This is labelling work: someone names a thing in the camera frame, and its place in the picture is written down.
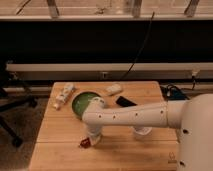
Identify green ceramic bowl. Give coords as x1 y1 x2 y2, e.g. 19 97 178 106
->
72 92 99 119

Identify black hanging cable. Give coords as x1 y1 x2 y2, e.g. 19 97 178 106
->
119 11 156 81

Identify white sponge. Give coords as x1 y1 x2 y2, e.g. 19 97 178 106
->
106 84 122 95

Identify black office chair base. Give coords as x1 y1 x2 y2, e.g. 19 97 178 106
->
0 71 38 148

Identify black floor cables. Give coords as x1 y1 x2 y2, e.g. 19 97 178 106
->
160 83 190 101

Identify black smartphone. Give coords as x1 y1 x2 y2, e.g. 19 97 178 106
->
116 96 136 107

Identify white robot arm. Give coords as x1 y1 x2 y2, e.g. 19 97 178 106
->
82 94 213 171

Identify white baseboard heater rail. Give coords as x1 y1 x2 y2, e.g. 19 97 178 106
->
7 62 213 80

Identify white paper cup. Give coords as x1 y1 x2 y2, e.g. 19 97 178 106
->
133 127 152 139

